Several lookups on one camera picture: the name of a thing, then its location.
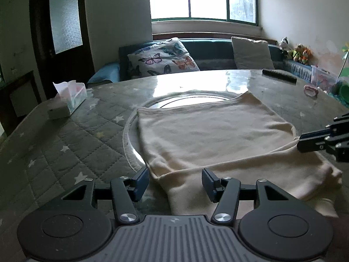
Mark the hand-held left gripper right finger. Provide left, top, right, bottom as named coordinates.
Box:
left=201, top=168, right=292, bottom=223

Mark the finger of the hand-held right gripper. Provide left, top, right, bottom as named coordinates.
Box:
left=333, top=115, right=349, bottom=127
left=297, top=127, right=349, bottom=163

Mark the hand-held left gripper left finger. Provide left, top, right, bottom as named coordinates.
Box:
left=61, top=166, right=149, bottom=222

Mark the cream garment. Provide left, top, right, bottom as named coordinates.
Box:
left=136, top=91, right=343, bottom=219

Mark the small pink object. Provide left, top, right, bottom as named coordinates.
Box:
left=304, top=85, right=319, bottom=98

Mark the clear plastic storage box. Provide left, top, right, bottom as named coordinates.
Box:
left=310, top=65, right=340, bottom=93

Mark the orange plush toy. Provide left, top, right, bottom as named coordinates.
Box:
left=301, top=48, right=312, bottom=65

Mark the black remote control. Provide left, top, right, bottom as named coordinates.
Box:
left=262, top=69, right=298, bottom=84

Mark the brown plush toy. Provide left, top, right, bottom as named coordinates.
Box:
left=292, top=44, right=305, bottom=62

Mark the round glass turntable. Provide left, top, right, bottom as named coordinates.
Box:
left=122, top=90, right=250, bottom=173

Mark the black and white plush toy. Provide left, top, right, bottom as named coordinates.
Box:
left=279, top=36, right=293, bottom=59

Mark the plain grey pillow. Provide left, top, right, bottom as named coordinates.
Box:
left=231, top=36, right=276, bottom=70

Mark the clear tissue box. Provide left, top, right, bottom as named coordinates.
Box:
left=48, top=80, right=88, bottom=120

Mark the blue blanket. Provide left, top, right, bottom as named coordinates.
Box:
left=87, top=62, right=121, bottom=84

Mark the butterfly print pillow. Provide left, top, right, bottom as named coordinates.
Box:
left=127, top=37, right=201, bottom=80

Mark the dark teal sofa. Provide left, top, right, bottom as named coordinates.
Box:
left=87, top=38, right=313, bottom=85

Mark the dark wooden cabinet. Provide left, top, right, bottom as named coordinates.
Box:
left=0, top=70, right=42, bottom=137

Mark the dark door with frosted glass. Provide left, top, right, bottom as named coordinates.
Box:
left=29, top=0, right=95, bottom=100

